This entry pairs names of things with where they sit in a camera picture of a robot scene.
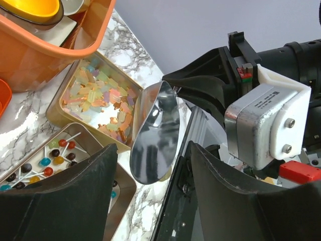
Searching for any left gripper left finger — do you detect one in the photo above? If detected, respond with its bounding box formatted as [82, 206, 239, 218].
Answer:
[1, 144, 118, 240]

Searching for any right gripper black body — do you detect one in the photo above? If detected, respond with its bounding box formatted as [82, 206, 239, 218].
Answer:
[218, 32, 261, 105]

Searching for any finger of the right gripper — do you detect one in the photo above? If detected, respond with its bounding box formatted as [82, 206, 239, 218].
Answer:
[176, 85, 236, 126]
[162, 46, 236, 85]

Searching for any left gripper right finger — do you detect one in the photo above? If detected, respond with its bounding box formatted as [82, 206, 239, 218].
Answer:
[189, 142, 320, 240]

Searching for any brown tray with lollipops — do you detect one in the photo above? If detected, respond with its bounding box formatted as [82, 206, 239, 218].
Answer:
[1, 123, 136, 240]

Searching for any metal scoop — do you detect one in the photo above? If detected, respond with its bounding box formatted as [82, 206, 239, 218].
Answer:
[130, 81, 180, 185]

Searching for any gold tin with popsicle candies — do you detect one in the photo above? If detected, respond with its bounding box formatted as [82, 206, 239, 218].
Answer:
[46, 52, 143, 153]

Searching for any orange square candy tray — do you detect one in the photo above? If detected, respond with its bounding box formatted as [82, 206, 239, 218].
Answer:
[0, 79, 12, 117]

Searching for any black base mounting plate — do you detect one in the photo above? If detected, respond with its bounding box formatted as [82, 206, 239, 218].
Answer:
[150, 110, 204, 241]

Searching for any large orange plastic bin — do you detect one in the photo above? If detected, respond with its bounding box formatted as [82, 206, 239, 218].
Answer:
[1, 1, 116, 92]

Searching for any cream cup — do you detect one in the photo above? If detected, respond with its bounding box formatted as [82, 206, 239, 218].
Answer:
[61, 0, 91, 16]

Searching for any yellow inside bowl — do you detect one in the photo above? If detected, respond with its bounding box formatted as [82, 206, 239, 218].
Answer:
[1, 0, 64, 26]

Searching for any aluminium rail frame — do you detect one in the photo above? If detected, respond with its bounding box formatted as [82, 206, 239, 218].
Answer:
[182, 106, 227, 154]

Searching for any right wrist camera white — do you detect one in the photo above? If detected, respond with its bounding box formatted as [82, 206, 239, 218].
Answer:
[224, 65, 311, 170]

